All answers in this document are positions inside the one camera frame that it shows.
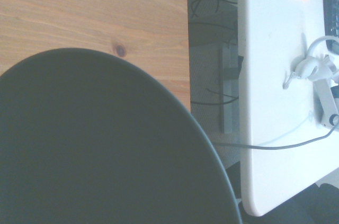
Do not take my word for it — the dark green round plate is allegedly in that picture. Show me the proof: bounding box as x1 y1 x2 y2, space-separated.
0 47 243 224

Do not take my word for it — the white side table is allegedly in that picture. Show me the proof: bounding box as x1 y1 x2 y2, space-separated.
236 0 339 218

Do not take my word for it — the white clamp device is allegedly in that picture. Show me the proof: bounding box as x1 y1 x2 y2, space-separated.
282 35 339 130

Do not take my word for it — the black keyboard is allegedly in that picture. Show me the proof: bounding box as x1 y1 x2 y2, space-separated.
322 0 339 56

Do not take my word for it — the grey cable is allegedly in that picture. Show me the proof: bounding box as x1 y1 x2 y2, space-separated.
212 125 339 151

